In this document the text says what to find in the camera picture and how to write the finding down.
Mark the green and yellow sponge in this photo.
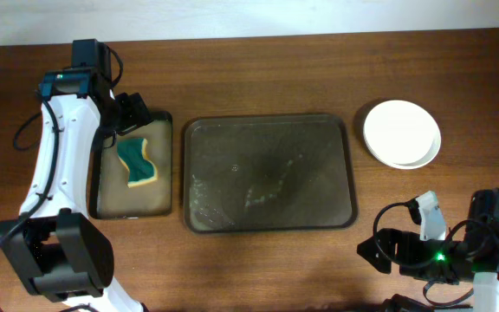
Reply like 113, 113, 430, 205
117, 138, 159, 188

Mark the pink plate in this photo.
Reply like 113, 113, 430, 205
366, 130, 442, 170

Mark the cream white plate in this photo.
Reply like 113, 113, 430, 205
362, 100, 441, 152

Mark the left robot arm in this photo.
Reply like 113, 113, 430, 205
0, 39, 152, 311

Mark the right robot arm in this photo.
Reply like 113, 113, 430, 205
357, 188, 499, 311

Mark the small black water tray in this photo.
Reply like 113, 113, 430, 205
87, 111, 172, 219

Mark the large brown serving tray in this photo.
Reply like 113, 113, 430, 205
182, 114, 359, 235

